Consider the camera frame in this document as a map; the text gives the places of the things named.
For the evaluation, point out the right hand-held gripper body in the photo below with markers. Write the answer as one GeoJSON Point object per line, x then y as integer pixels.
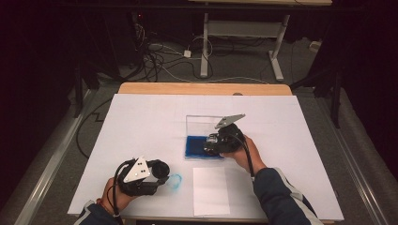
{"type": "Point", "coordinates": [231, 137]}

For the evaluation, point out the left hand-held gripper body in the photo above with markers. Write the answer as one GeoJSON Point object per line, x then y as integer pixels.
{"type": "Point", "coordinates": [136, 172]}

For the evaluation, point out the clear case blue ink pad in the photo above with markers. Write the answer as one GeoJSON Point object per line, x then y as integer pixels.
{"type": "Point", "coordinates": [194, 146]}

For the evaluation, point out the person's right hand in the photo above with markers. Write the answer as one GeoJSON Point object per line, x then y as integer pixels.
{"type": "Point", "coordinates": [242, 159]}

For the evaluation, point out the person's left hand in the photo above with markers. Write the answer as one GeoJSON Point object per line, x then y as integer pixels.
{"type": "Point", "coordinates": [108, 195]}

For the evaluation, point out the light blue plastic piece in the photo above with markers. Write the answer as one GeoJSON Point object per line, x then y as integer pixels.
{"type": "Point", "coordinates": [176, 185]}

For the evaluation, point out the white paper table cover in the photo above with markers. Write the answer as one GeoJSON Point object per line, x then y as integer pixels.
{"type": "Point", "coordinates": [150, 125]}

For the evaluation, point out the white paper sheet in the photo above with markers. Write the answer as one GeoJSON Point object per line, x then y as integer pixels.
{"type": "Point", "coordinates": [211, 192]}

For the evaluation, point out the white power adapter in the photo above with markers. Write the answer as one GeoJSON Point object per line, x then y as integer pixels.
{"type": "Point", "coordinates": [187, 53]}

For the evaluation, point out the black metal stand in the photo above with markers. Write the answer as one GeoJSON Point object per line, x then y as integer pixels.
{"type": "Point", "coordinates": [78, 90]}
{"type": "Point", "coordinates": [336, 100]}

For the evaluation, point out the white-legged desk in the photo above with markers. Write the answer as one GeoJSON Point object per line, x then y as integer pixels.
{"type": "Point", "coordinates": [241, 28]}

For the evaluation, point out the white box on floor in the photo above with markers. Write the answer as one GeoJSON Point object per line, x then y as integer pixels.
{"type": "Point", "coordinates": [314, 46]}

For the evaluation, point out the aluminium rail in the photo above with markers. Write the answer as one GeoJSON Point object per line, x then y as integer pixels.
{"type": "Point", "coordinates": [353, 162]}
{"type": "Point", "coordinates": [51, 162]}

